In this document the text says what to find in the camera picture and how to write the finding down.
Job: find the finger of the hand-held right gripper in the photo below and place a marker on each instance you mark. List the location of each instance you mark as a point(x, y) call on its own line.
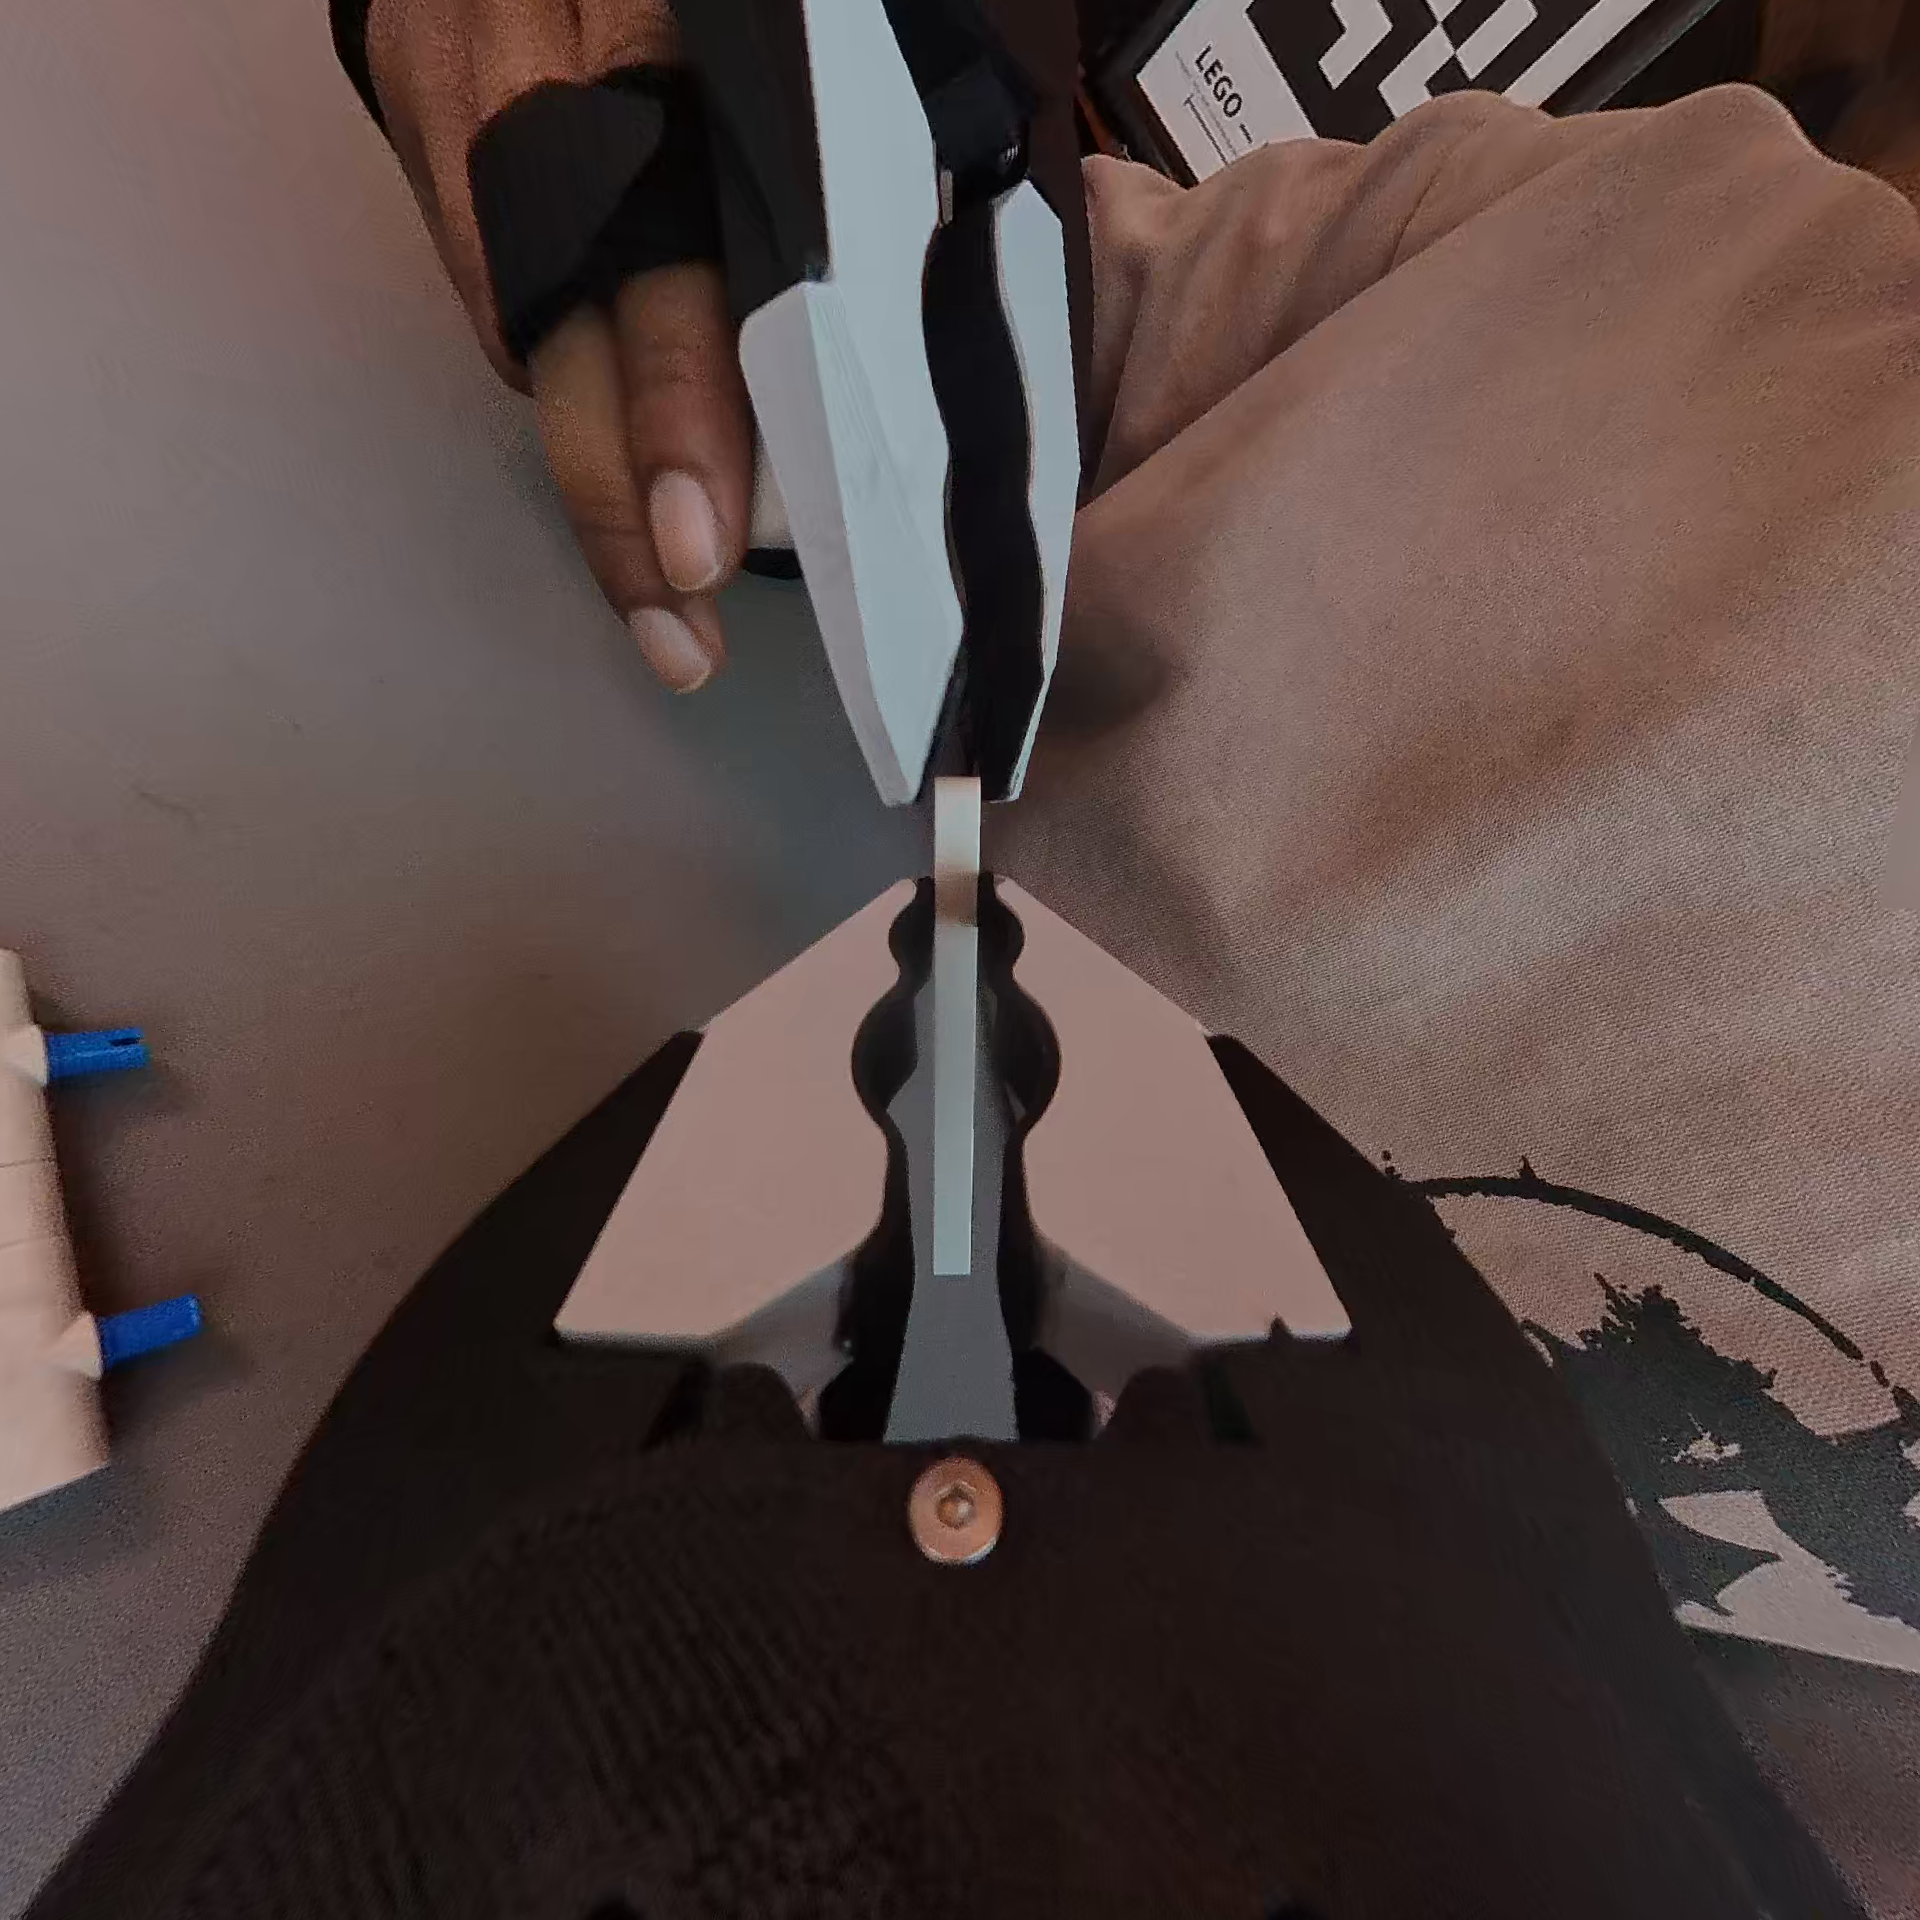
point(1049, 376)
point(855, 451)

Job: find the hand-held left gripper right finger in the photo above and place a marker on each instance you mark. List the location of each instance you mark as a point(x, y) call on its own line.
point(1184, 1185)

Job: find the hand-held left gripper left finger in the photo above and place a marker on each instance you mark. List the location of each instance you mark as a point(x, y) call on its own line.
point(705, 1185)

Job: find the long white holed brick beam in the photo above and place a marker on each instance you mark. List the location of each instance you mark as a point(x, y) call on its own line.
point(954, 1051)

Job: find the white connector with blue pins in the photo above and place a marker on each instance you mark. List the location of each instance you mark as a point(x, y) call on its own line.
point(30, 1319)

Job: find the person's right hand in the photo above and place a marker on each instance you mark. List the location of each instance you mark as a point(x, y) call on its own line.
point(661, 451)

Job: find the black and white printed booklet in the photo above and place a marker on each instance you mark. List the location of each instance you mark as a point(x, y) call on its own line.
point(1349, 61)

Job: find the beige printed sweatshirt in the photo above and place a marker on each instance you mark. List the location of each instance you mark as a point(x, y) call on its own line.
point(1501, 600)

